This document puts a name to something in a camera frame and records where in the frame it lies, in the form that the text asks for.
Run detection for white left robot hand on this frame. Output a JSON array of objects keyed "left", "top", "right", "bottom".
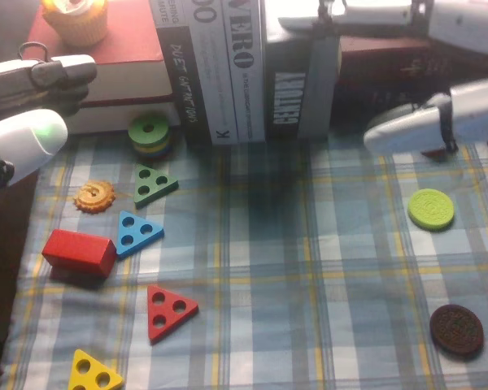
[{"left": 0, "top": 52, "right": 98, "bottom": 206}]

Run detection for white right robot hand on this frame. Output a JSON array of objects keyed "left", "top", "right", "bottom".
[{"left": 278, "top": 0, "right": 488, "bottom": 162}]

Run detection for white book box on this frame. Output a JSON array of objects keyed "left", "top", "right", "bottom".
[{"left": 263, "top": 0, "right": 342, "bottom": 141}]

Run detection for maroon book gold emblem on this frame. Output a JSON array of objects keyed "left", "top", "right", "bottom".
[{"left": 333, "top": 35, "right": 488, "bottom": 135}]

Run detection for red book white pages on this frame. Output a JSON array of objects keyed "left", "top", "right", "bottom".
[
  {"left": 26, "top": 0, "right": 176, "bottom": 102},
  {"left": 64, "top": 97, "right": 182, "bottom": 137}
]

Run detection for tan swirl biscuit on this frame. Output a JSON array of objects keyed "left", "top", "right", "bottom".
[{"left": 72, "top": 180, "right": 117, "bottom": 214}]

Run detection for red rectangular wooden block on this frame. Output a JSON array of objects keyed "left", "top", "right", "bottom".
[{"left": 41, "top": 228, "right": 118, "bottom": 280}]

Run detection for cream cupcake yellow wrapper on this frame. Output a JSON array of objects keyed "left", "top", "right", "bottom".
[{"left": 40, "top": 0, "right": 109, "bottom": 46}]

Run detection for green triangle block three holes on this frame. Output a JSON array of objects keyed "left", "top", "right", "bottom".
[{"left": 133, "top": 163, "right": 179, "bottom": 209}]

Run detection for blue triangle block three holes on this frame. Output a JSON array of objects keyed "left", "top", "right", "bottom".
[{"left": 115, "top": 210, "right": 165, "bottom": 261}]

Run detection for green round sandwich cookie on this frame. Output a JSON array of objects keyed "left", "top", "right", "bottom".
[{"left": 407, "top": 188, "right": 455, "bottom": 232}]

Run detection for red triangle block three holes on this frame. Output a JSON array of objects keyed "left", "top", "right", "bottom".
[{"left": 146, "top": 284, "right": 199, "bottom": 345}]

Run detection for yellow triangle block three holes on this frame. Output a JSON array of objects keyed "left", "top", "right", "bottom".
[{"left": 67, "top": 348, "right": 125, "bottom": 390}]

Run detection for blue plaid tablecloth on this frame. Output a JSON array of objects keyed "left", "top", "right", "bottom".
[{"left": 0, "top": 133, "right": 488, "bottom": 390}]

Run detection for dark chocolate sandwich cookie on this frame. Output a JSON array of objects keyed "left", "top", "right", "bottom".
[{"left": 429, "top": 303, "right": 485, "bottom": 358}]

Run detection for thin black cable loop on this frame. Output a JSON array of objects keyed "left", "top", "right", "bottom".
[{"left": 18, "top": 41, "right": 50, "bottom": 62}]

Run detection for green wooden ring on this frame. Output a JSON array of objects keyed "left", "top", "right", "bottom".
[{"left": 128, "top": 113, "right": 172, "bottom": 145}]

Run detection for yellow wooden ring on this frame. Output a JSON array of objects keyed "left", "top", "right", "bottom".
[{"left": 130, "top": 140, "right": 172, "bottom": 154}]

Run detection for blue wooden ring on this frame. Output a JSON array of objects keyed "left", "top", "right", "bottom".
[{"left": 133, "top": 144, "right": 172, "bottom": 160}]

